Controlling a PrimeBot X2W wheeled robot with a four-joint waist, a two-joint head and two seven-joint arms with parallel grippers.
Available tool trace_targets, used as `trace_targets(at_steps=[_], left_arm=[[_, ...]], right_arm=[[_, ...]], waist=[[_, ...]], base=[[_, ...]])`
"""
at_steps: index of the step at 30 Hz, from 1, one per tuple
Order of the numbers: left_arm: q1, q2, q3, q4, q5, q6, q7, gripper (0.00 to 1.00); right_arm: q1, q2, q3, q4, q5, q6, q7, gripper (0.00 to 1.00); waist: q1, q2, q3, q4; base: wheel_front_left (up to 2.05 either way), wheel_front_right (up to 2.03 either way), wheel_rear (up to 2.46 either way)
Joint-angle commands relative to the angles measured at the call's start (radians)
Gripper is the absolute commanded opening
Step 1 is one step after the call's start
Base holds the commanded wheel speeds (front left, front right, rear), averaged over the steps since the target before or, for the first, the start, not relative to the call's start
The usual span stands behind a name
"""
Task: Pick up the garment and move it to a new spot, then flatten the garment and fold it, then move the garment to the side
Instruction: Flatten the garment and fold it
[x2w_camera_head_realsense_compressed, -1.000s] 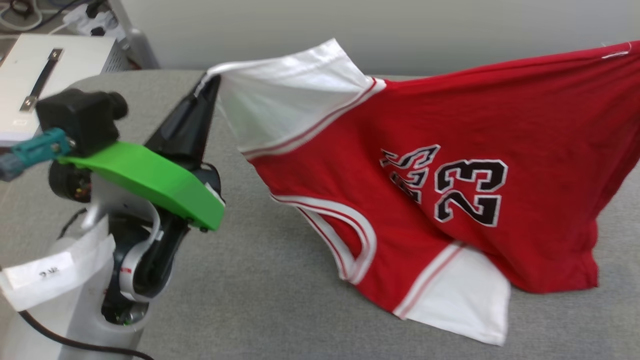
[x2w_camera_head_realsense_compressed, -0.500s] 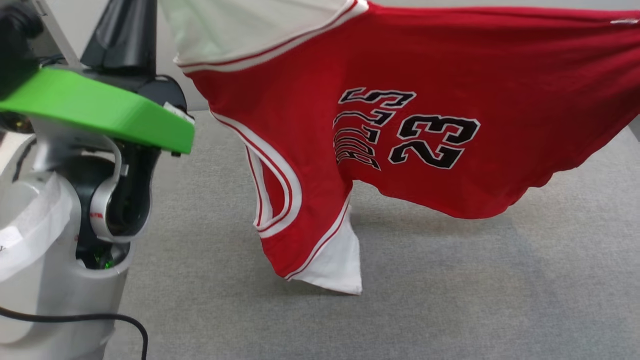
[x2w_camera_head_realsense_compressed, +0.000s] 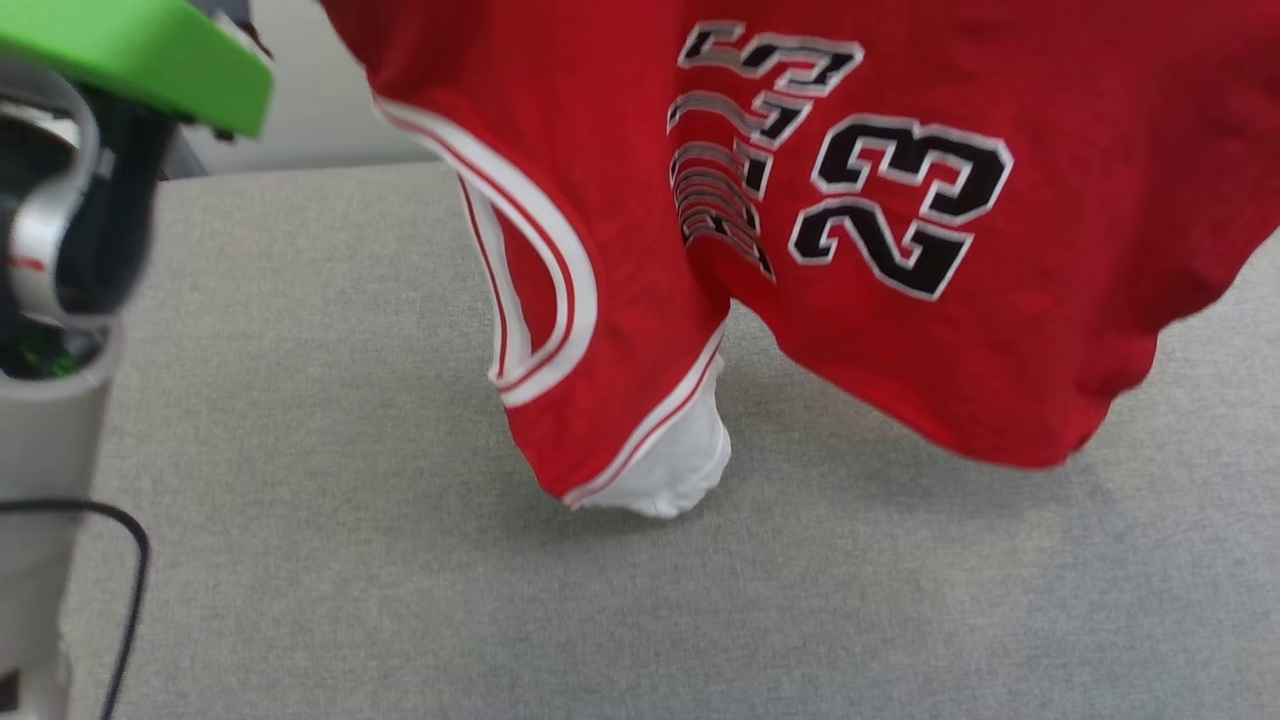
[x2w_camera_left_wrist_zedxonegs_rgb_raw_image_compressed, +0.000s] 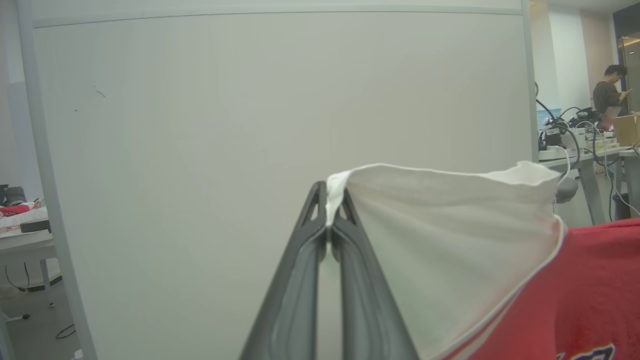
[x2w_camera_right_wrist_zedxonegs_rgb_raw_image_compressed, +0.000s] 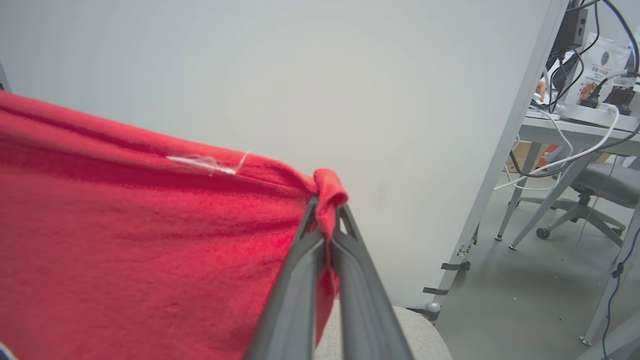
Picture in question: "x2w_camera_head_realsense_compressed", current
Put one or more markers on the grey fabric sofa cushion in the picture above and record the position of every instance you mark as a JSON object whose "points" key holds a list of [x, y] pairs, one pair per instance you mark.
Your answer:
{"points": [[400, 600]]}

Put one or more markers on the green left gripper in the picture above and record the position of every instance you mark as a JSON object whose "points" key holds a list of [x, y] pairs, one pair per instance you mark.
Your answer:
{"points": [[130, 50]]}

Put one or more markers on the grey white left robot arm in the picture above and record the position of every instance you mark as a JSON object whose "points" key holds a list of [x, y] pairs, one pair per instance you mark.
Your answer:
{"points": [[40, 440]]}

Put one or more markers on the red and white basketball jersey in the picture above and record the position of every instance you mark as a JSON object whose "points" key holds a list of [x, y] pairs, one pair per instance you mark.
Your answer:
{"points": [[900, 350]]}

